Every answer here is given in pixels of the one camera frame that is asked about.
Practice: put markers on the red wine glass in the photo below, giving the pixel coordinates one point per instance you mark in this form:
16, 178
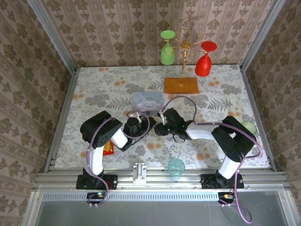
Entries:
203, 66

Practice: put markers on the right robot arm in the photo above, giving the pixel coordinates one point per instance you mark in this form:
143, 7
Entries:
232, 141

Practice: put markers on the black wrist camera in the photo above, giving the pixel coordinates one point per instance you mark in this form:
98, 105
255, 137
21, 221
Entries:
132, 123
172, 116

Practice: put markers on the silver metal bracket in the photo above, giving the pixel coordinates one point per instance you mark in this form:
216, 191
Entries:
139, 174

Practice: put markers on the floral tablecloth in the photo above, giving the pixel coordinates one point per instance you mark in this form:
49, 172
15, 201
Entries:
105, 94

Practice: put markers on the gold rack with wooden base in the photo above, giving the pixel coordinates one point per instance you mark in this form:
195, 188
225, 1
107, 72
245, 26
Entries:
181, 86

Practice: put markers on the cartoon dog printed box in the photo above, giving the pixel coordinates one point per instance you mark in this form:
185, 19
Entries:
148, 101

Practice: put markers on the pale green cup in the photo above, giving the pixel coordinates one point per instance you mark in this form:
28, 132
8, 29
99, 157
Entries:
250, 127

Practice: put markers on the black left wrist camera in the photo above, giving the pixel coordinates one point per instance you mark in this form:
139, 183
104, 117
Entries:
132, 123

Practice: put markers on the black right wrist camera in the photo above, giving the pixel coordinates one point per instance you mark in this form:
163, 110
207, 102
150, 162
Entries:
172, 116

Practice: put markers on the teal transparent cup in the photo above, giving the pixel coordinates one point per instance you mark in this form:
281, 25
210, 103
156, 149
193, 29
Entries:
176, 167

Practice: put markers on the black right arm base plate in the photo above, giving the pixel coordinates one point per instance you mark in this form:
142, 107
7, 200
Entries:
208, 181

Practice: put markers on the red snack packet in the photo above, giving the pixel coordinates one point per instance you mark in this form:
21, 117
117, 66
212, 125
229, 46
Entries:
108, 148

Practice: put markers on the small circuit board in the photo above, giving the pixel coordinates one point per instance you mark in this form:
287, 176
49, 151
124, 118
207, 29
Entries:
227, 197
96, 196

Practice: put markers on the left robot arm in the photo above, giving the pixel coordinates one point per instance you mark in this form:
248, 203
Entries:
98, 134

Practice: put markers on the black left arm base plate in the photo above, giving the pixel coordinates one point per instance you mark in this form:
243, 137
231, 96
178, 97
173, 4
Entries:
82, 182

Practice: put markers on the aluminium frame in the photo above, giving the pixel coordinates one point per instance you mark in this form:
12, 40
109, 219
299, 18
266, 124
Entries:
68, 58

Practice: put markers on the green wine glass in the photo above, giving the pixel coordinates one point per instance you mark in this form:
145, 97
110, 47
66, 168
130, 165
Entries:
168, 54

